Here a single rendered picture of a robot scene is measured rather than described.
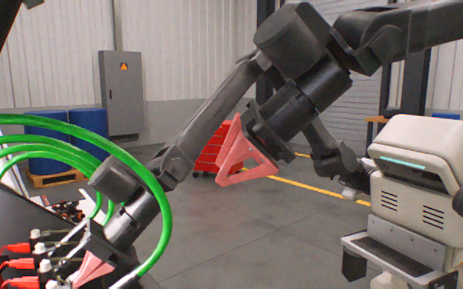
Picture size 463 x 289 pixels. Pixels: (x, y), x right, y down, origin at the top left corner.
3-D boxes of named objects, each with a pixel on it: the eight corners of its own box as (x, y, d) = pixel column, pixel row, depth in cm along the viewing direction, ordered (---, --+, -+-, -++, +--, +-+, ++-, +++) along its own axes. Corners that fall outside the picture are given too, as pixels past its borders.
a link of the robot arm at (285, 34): (409, 41, 37) (362, 33, 44) (358, -44, 32) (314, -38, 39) (333, 120, 38) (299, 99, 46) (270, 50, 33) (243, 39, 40)
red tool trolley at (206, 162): (189, 178, 510) (187, 122, 493) (203, 171, 551) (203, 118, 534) (231, 184, 483) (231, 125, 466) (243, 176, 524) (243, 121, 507)
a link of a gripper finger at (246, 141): (198, 175, 40) (255, 123, 38) (200, 151, 47) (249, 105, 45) (237, 209, 43) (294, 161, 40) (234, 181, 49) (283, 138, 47)
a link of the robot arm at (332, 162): (358, 157, 102) (342, 160, 106) (339, 140, 97) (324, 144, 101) (354, 184, 97) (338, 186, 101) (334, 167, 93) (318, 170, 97)
